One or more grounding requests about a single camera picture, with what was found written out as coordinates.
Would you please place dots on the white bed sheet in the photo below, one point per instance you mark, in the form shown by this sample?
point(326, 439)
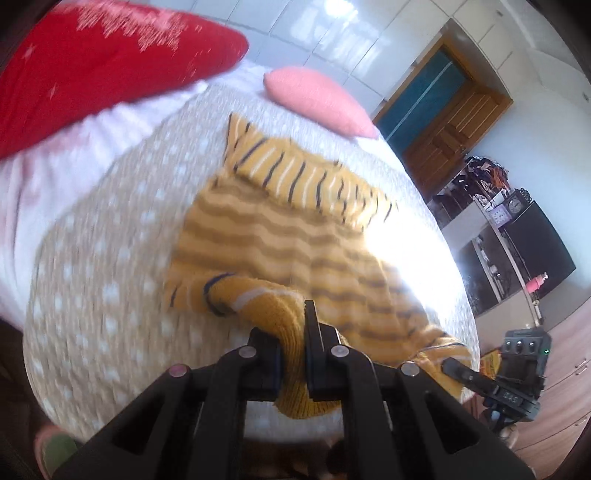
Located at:
point(46, 184)

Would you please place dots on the pink pillow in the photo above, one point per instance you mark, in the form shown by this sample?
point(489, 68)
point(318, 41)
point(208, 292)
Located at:
point(318, 97)

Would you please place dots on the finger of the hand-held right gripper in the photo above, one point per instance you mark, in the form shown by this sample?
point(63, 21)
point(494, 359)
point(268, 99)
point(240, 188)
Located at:
point(466, 376)

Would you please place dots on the pink bottle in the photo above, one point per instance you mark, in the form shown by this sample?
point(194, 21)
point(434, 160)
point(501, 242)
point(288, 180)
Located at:
point(535, 282)

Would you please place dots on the yellow striped knit sweater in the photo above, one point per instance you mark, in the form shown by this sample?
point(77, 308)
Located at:
point(277, 240)

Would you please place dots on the beige white-dotted blanket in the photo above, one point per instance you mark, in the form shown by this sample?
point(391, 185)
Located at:
point(115, 277)

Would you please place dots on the wooden door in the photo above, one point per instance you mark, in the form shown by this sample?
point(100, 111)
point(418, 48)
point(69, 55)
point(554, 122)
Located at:
point(457, 124)

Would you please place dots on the pink green slipper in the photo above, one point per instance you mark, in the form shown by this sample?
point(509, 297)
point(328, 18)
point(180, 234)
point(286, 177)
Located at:
point(53, 450)

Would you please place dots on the small square clock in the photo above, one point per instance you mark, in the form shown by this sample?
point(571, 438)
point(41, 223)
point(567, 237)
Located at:
point(499, 216)

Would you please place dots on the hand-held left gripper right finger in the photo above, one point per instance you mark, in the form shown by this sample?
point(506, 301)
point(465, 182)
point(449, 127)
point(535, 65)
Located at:
point(318, 369)

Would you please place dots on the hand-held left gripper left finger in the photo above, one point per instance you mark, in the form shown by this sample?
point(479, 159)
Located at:
point(270, 369)

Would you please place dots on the black television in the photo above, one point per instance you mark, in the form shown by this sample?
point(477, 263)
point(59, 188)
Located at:
point(540, 249)

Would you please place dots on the red pillow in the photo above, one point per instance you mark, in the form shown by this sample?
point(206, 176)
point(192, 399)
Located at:
point(92, 60)

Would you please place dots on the black glass cabinet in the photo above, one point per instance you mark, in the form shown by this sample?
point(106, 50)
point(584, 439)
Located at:
point(480, 272)

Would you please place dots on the pile of dark clothes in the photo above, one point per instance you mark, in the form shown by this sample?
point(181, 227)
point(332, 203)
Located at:
point(487, 175)

